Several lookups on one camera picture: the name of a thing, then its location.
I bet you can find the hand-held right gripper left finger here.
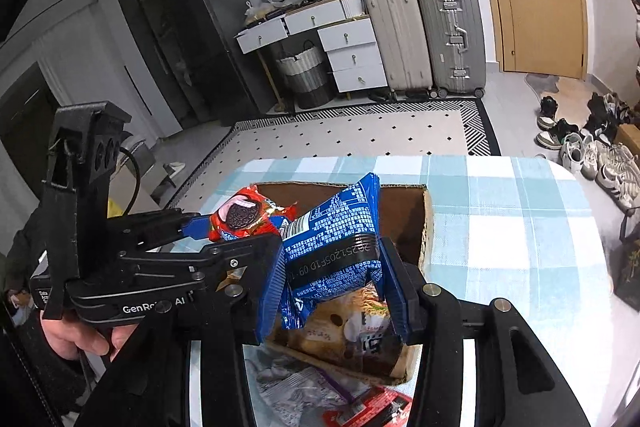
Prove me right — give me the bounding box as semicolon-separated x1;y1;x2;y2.
75;256;289;427

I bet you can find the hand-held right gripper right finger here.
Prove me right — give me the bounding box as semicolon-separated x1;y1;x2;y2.
377;237;591;427

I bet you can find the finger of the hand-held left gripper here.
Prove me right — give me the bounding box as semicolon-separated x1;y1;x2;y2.
107;208;216;255
200;234;283;295

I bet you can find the red cookie packet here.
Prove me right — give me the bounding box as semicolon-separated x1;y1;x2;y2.
209;186;298;242

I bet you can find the brown cardboard box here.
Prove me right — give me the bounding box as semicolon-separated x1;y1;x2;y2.
220;181;435;383

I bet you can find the blue snack packet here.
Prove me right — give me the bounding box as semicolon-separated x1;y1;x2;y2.
277;172;388;330

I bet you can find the person's left hand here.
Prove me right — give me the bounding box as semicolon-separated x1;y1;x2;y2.
40;311;146;361

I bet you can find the brown snack packet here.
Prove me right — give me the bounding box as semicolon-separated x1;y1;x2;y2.
287;284;403;365

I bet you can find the silver snack packet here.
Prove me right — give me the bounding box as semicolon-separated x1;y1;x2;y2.
257;354;351;408

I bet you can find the red and black snack packet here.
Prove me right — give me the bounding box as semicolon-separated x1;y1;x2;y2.
322;386;415;427

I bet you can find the blue checked tablecloth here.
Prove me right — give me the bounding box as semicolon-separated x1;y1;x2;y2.
150;154;613;427

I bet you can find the white curtain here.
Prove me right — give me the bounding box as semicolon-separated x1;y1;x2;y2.
37;2;166;142

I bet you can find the dark tall cabinet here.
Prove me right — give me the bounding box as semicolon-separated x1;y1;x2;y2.
111;0;201;138

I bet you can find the black refrigerator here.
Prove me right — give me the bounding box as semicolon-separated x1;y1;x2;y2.
165;0;276;125

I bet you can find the striped laundry basket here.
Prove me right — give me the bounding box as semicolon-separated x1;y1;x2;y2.
275;44;335;110

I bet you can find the white drawer desk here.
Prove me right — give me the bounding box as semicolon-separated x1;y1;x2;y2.
236;0;388;100

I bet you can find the black paper bag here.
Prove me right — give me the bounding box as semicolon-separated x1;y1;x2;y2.
614;207;640;312

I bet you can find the pile of shoes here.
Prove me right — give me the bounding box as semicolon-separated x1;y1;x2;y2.
535;92;640;210

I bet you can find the beige suitcase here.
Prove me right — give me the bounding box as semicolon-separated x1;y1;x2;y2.
362;0;435;100

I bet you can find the grey door mat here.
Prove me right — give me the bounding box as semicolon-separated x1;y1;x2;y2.
524;72;561;94

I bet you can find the grey suitcase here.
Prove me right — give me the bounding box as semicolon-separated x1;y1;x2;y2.
416;0;487;98

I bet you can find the small cardboard box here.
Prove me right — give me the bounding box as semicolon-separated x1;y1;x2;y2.
614;124;640;152

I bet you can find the black cable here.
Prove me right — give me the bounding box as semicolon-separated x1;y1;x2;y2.
117;147;143;215

